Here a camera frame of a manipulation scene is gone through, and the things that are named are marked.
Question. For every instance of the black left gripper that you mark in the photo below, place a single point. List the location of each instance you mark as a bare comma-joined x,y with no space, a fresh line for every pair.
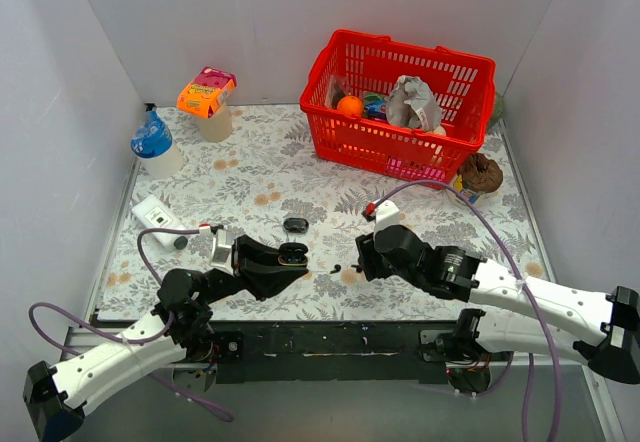
239,259

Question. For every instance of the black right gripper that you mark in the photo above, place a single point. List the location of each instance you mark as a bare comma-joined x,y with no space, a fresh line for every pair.
367,257

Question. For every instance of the long black earbud charging case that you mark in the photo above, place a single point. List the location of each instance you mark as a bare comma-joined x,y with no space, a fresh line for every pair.
295,225

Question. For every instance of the black case with gold line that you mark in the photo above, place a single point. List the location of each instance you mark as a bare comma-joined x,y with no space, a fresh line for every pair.
293,254

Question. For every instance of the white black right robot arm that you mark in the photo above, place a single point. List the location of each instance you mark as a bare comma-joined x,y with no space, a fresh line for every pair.
599,330

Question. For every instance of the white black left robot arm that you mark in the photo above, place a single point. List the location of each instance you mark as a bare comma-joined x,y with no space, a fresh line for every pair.
177,328

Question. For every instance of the floral patterned table mat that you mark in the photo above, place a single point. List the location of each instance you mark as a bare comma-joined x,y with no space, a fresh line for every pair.
268,171

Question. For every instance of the white tube black cap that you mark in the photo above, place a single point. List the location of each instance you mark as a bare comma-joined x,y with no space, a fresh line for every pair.
151,212

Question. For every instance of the red plastic shopping basket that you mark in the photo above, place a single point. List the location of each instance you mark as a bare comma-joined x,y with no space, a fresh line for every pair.
463,85

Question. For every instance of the blue green snack packet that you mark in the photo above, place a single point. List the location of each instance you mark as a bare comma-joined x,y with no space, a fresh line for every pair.
375,106

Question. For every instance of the orange fruit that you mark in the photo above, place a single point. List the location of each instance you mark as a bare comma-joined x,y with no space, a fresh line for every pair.
351,106

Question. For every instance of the beige paper cup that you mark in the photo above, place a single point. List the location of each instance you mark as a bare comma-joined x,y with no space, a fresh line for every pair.
218,127

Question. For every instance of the crumpled grey white bag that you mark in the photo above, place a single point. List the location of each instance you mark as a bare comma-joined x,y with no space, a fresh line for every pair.
411,104

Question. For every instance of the clear dark snack packet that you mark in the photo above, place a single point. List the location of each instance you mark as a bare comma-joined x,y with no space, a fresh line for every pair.
337,88

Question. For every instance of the white bottle blue cap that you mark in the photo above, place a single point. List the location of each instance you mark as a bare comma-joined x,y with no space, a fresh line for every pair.
154,146

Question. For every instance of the orange pink snack pack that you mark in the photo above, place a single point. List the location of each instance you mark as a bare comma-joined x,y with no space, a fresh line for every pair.
207,92

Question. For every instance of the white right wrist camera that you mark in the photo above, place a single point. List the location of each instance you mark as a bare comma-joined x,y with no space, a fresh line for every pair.
384,215

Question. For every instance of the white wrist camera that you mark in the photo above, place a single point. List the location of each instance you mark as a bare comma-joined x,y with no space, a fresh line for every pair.
384,215
221,250

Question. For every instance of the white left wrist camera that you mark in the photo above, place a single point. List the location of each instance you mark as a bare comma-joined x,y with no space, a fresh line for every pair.
221,250

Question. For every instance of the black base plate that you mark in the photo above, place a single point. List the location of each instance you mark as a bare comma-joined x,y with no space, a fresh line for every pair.
319,351

